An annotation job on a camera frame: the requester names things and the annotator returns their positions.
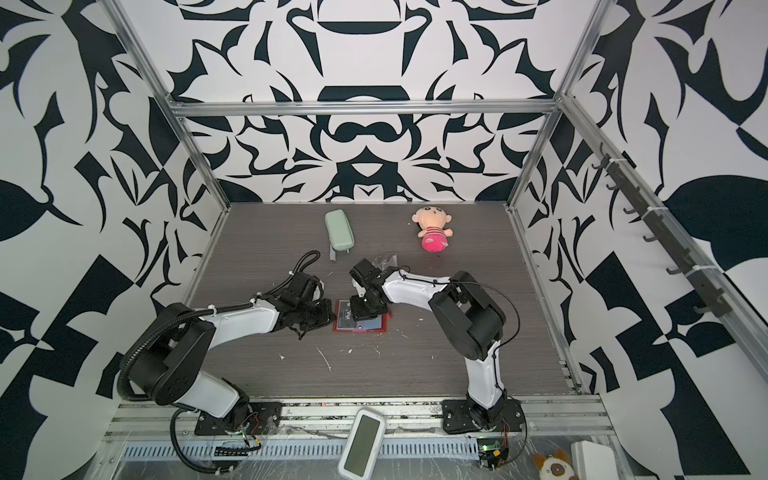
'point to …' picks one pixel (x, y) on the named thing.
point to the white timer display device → (362, 445)
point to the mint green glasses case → (340, 232)
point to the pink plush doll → (432, 220)
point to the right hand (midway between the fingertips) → (356, 314)
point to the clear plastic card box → (386, 261)
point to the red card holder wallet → (344, 321)
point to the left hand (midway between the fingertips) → (340, 312)
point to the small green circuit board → (493, 451)
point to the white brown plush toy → (555, 467)
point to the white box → (593, 461)
